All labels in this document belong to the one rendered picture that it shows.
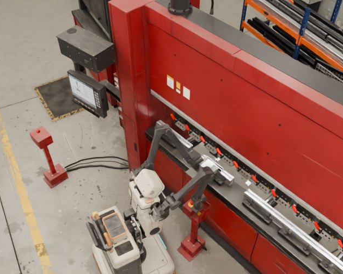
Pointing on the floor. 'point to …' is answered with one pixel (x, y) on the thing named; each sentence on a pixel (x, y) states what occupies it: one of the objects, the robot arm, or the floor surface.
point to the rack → (292, 32)
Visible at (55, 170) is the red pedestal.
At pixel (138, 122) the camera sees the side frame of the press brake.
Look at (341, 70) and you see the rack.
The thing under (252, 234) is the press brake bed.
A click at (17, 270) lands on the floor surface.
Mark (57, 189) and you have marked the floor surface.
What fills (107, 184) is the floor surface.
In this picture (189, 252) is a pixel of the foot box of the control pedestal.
